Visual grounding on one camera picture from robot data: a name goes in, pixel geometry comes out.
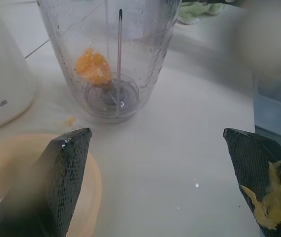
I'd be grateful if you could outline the clear plastic blender jar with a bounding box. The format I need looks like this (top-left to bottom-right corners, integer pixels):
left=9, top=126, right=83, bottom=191
left=37, top=0, right=182, bottom=125

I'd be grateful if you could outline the green cloth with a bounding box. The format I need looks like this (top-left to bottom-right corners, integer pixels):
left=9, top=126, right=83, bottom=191
left=176, top=1, right=228, bottom=26

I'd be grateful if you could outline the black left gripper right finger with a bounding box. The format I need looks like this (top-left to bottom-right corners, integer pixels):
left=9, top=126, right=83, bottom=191
left=223, top=127, right=281, bottom=237

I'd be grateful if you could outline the clear plastic storage box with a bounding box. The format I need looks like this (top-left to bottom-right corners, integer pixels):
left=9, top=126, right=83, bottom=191
left=253, top=74, right=281, bottom=140

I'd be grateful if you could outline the orange segment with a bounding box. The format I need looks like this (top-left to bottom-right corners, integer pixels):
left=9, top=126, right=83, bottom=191
left=75, top=47, right=113, bottom=86

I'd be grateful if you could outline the orange pulp smear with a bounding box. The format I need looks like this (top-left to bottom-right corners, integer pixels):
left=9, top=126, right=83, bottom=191
left=241, top=160, right=281, bottom=231

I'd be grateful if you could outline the pale orange round plate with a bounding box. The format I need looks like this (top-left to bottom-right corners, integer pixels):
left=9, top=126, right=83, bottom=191
left=0, top=134, right=103, bottom=237

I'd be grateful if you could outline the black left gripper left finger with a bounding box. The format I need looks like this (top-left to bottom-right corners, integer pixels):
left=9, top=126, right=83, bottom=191
left=0, top=127, right=92, bottom=237

